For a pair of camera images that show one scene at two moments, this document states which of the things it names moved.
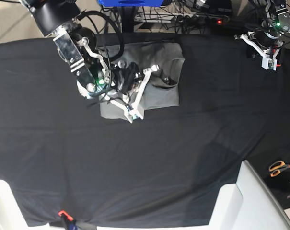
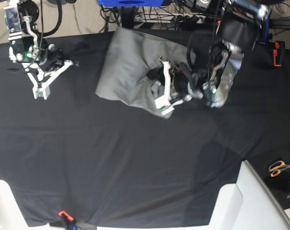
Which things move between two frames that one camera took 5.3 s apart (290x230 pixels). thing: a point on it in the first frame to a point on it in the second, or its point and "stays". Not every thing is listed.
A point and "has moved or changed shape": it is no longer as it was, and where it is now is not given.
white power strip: x=148 y=17 stays
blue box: x=131 y=3 stays
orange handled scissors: x=276 y=167 stays
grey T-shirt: x=161 y=87 has moved or changed shape
